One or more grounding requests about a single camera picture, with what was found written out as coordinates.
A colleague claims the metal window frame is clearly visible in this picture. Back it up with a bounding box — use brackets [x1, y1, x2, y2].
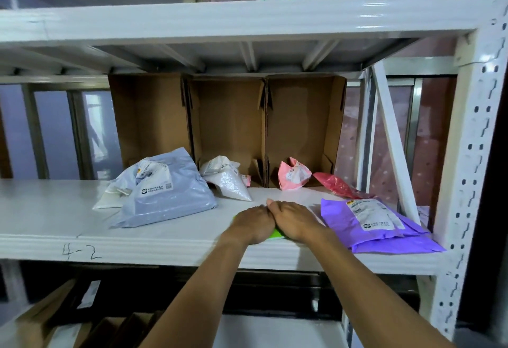
[0, 83, 124, 181]

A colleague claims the green mailer bag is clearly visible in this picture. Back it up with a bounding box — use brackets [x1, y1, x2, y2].
[232, 213, 286, 240]

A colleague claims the black package with white label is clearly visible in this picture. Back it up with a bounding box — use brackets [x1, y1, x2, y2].
[47, 276, 102, 325]

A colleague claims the person's left hand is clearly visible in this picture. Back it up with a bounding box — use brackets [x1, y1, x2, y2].
[222, 205, 277, 246]

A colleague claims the open brown cardboard box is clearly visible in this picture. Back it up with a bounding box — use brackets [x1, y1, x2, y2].
[260, 75, 348, 189]
[182, 78, 267, 188]
[107, 74, 193, 170]

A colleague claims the red mailer bag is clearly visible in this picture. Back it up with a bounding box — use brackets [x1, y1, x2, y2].
[312, 172, 376, 200]

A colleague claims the person's right forearm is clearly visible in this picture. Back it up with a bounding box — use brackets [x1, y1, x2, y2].
[313, 228, 457, 348]

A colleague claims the cardboard carton with white label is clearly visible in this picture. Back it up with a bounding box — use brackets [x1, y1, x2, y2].
[43, 322, 92, 348]

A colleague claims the purple mailer bag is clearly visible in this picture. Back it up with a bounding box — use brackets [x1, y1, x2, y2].
[320, 198, 432, 249]
[351, 220, 447, 255]

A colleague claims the large grey-blue mailer bag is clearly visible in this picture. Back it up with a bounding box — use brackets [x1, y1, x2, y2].
[109, 147, 218, 228]

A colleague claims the white metal shelf rack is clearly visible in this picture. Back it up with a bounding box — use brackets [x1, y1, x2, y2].
[0, 0, 508, 348]

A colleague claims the person's right hand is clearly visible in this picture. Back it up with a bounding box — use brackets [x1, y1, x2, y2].
[266, 199, 330, 243]

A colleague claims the person's left forearm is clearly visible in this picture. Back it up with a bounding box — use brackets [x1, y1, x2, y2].
[139, 236, 255, 348]

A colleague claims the purple mailer bag front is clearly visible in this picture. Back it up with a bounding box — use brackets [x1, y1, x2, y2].
[320, 198, 432, 249]

